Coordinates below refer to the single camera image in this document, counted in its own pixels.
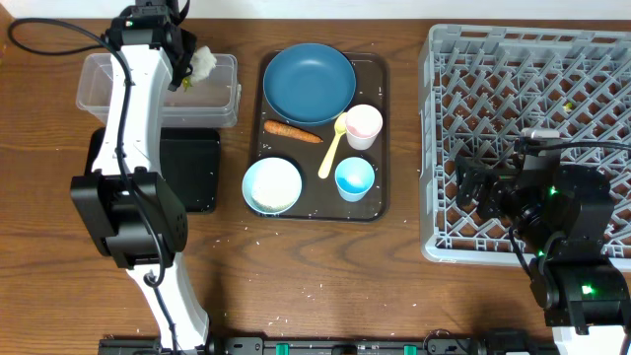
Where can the clear plastic waste bin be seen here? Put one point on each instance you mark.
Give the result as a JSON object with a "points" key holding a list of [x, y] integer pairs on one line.
{"points": [[211, 103]]}

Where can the orange carrot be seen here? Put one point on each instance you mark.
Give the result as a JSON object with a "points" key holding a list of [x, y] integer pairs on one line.
{"points": [[286, 130]]}

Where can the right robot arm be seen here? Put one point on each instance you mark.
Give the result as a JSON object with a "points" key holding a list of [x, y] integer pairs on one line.
{"points": [[561, 213]]}

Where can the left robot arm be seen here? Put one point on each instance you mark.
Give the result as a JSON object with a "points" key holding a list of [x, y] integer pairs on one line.
{"points": [[129, 210]]}

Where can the pink plastic cup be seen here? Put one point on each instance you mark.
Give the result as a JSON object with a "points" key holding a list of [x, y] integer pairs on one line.
{"points": [[363, 124]]}

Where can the black rectangular tray bin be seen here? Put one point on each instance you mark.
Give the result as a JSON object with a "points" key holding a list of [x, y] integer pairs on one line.
{"points": [[189, 159]]}

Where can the yellow plastic spoon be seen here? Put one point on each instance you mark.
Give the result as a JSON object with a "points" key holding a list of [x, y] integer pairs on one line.
{"points": [[340, 129]]}

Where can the light blue plastic cup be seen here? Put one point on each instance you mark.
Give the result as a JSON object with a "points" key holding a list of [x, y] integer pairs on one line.
{"points": [[354, 177]]}

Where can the grey dishwasher rack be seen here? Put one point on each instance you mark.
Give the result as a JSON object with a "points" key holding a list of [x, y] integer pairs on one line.
{"points": [[479, 87]]}

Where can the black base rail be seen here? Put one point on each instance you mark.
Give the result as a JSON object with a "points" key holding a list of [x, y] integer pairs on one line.
{"points": [[503, 342]]}

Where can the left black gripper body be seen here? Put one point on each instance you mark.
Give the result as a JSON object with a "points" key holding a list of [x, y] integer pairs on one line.
{"points": [[182, 61]]}

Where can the yellow green snack wrapper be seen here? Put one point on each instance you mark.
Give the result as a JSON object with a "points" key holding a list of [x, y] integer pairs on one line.
{"points": [[186, 83]]}

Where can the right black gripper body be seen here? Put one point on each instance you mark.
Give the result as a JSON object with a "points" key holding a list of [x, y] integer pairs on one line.
{"points": [[484, 186]]}

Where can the dark blue plate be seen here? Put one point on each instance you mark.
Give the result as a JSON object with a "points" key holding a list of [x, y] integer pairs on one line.
{"points": [[309, 83]]}

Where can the white tissue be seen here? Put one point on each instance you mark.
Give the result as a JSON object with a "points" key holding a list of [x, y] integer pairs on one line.
{"points": [[203, 62]]}

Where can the light blue rice bowl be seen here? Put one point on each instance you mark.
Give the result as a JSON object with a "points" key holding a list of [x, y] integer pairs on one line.
{"points": [[271, 186]]}

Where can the dark brown serving tray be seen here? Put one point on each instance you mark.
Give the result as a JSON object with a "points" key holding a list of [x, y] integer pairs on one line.
{"points": [[320, 198]]}

